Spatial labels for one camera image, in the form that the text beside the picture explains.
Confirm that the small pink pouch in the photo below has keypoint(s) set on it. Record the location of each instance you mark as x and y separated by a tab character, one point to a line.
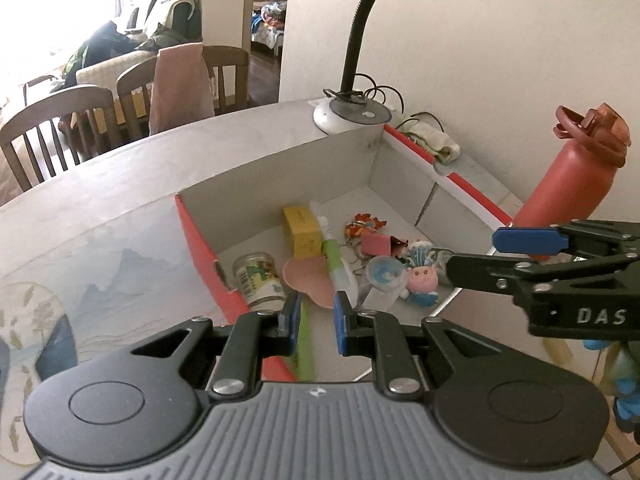
375	245

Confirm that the pink towel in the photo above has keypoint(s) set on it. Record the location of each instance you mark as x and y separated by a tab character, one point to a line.
180	90

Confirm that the dark jacket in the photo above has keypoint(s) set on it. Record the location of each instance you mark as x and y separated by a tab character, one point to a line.
100	45

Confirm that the red cardboard box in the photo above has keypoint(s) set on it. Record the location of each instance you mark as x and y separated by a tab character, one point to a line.
325	175

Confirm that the green plastic stick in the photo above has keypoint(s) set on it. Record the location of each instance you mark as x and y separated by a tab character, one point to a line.
304	345

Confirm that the white and green cloth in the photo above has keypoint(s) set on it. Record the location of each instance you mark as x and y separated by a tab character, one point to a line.
432	142

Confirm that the wooden dining chair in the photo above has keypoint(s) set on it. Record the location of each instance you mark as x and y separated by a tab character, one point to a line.
50	105
230	67

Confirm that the jar with green label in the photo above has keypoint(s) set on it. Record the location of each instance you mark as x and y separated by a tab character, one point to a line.
257	280

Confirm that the white desk lamp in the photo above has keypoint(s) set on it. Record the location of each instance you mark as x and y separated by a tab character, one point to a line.
355	35

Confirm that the red water bottle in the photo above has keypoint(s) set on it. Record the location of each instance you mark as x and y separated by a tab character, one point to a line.
570	185

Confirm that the green and white tube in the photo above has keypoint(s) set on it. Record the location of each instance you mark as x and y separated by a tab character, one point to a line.
332	255

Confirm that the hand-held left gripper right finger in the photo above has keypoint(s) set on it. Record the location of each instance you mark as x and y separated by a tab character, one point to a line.
342	325

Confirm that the pink heart-shaped dish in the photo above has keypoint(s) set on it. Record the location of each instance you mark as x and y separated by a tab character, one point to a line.
305	277

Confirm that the blue printed table mat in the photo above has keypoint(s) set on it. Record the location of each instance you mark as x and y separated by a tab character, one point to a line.
125	280

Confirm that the beige sofa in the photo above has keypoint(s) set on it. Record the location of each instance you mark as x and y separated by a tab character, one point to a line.
105	70

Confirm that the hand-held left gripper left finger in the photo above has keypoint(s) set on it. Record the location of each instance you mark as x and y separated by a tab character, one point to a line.
292	325

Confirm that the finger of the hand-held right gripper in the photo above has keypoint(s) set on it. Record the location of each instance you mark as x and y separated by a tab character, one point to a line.
530	241
475	272

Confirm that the small yellow box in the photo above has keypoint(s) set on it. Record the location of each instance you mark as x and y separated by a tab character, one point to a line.
302	232

